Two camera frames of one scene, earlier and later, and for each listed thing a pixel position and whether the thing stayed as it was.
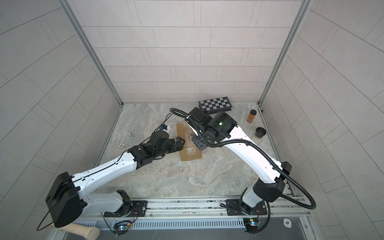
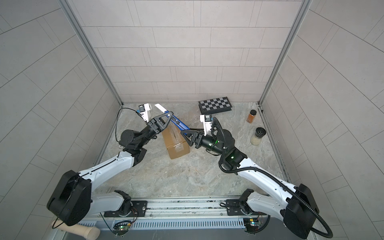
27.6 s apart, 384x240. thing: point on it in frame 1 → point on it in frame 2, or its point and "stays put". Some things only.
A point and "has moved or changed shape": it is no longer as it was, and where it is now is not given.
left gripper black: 171,142 → 155,127
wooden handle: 90,233 stays put
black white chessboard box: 216,105 stays put
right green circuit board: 252,224 stays put
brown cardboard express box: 190,151 has moved or changed shape
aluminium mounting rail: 287,208 stays put
